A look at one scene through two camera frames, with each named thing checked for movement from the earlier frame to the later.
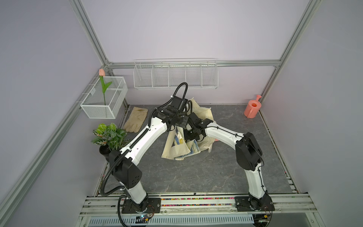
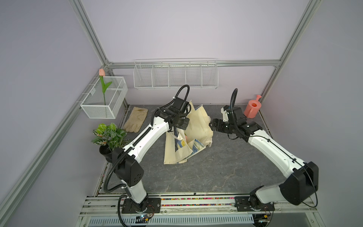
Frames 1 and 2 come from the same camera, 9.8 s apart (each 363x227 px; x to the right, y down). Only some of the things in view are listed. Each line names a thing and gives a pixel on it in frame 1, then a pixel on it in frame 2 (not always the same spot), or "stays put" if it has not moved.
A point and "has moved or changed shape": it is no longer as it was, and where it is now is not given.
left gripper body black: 182,121 stays put
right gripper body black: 190,134 to 225,127
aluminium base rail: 293,211 stays put
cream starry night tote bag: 177,146 has moved or changed shape
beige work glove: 135,119 stays put
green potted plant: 109,138 stays put
